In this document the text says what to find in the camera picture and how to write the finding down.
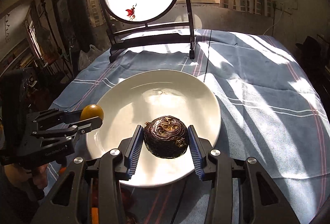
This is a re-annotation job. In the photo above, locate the small yellow lime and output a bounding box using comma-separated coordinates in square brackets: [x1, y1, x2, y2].
[80, 104, 104, 121]

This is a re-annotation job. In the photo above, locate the wrinkled dark passion fruit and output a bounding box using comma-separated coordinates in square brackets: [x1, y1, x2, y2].
[144, 116, 189, 159]

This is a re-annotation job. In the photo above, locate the person's left hand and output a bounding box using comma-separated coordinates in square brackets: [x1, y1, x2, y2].
[4, 164, 48, 201]

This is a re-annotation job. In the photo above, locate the white ceramic plate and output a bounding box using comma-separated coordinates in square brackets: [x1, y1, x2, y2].
[87, 70, 221, 188]

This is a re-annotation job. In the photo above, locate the blue striped tablecloth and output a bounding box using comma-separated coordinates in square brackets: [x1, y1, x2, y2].
[52, 30, 329, 223]

